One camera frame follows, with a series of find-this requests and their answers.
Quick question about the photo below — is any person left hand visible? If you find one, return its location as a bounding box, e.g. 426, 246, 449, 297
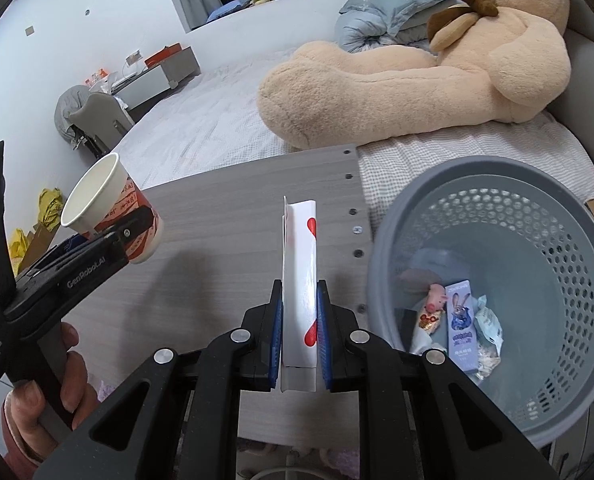
0, 320, 101, 463

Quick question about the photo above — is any red patterned snack bag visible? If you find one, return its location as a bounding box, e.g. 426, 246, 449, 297
417, 309, 443, 335

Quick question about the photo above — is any grey chair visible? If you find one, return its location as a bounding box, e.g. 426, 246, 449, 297
54, 84, 134, 158

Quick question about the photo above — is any large beige teddy bear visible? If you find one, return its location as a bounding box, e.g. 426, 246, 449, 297
257, 0, 572, 150

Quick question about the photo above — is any yellow bag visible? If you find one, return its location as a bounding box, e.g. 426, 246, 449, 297
8, 188, 65, 275

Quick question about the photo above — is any grey upholstered headboard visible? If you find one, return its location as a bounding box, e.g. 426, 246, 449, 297
436, 0, 594, 187

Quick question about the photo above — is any pink pig toy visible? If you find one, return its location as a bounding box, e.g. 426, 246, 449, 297
424, 284, 448, 315

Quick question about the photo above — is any red white paper cup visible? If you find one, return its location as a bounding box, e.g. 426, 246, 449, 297
60, 153, 163, 263

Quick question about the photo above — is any white paper ball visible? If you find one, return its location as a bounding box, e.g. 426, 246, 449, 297
476, 344, 501, 379

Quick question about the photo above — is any grey perforated trash basket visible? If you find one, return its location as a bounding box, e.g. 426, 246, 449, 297
367, 156, 594, 446

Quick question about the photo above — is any rolled grey blue duvet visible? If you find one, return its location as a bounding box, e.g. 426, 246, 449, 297
335, 9, 433, 53

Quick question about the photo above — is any purple rabbit toothpaste box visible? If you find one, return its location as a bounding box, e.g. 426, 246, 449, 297
446, 280, 478, 374

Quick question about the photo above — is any light blue mask packet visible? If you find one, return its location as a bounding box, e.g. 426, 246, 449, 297
474, 295, 503, 361

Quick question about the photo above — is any white red box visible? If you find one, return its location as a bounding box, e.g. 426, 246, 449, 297
280, 200, 318, 392

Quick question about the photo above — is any red box on desk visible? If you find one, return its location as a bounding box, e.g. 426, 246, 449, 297
144, 44, 182, 70

